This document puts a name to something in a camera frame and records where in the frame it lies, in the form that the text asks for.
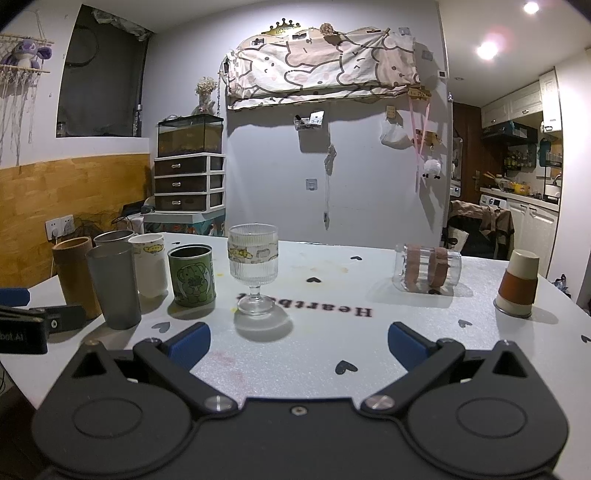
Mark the white fluffy sheep toy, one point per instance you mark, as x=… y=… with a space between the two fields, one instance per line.
x=431 y=168

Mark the white washing machine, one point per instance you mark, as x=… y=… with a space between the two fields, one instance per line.
x=491 y=201

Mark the white cup with yellow print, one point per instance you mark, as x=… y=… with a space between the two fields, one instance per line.
x=150 y=272

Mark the adhesive wall hook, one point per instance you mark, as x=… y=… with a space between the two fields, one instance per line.
x=311 y=183

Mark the patterned storage box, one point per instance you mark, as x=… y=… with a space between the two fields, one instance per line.
x=184 y=224

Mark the printed blanket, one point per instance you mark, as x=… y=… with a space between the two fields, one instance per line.
x=323 y=64

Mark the white kitchen base cabinet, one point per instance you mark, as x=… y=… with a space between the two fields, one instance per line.
x=535 y=230

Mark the dark wooden door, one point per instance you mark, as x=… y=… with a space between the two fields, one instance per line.
x=464 y=152

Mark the grey metal cup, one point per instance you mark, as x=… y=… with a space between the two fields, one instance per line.
x=113 y=237

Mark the white kitchen wall cabinets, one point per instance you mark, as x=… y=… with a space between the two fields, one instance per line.
x=521 y=104

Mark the brown and white paper cup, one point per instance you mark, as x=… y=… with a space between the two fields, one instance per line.
x=517 y=284

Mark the glass fish tank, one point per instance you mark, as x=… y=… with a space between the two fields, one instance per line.
x=189 y=136

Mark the clear cup with brown bands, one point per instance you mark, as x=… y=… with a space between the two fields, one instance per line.
x=427 y=270

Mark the ribbed glass goblet cup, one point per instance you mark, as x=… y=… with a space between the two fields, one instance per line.
x=253 y=267

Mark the small wall shelf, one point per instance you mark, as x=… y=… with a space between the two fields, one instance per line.
x=309 y=121

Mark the macrame wall hanging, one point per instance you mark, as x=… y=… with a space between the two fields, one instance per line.
x=16 y=101

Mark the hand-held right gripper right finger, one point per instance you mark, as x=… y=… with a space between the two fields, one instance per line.
x=407 y=344

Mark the white wall outlet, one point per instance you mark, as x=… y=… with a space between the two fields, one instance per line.
x=59 y=227

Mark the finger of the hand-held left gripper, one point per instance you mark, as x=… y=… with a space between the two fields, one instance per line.
x=67 y=318
x=13 y=296

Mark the gold crown decoration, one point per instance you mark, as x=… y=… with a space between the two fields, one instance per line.
x=281 y=26

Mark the dark window curtain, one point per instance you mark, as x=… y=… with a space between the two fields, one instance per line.
x=101 y=78

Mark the white plastic bag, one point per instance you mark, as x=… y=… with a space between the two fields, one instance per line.
x=393 y=134

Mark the green elephant print cup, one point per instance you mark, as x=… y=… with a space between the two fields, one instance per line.
x=192 y=277

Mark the ceiling light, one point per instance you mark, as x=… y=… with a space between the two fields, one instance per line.
x=531 y=7
x=488 y=50

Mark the chair with brown jacket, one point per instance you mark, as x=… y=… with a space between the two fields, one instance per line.
x=480 y=226

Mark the pink ribbons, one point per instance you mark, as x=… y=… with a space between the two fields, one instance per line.
x=422 y=138

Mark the brown cylindrical cup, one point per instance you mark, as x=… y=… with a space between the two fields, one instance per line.
x=77 y=277

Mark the dried flower vase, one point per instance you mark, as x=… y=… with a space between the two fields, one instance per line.
x=206 y=94

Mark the grey translucent tumbler cup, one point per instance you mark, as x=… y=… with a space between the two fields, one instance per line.
x=114 y=288

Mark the white drawer unit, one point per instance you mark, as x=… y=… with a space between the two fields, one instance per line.
x=189 y=184

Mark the purple plush toy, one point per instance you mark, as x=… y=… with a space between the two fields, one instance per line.
x=27 y=50

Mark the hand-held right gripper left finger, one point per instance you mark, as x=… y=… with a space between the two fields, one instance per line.
x=190 y=345

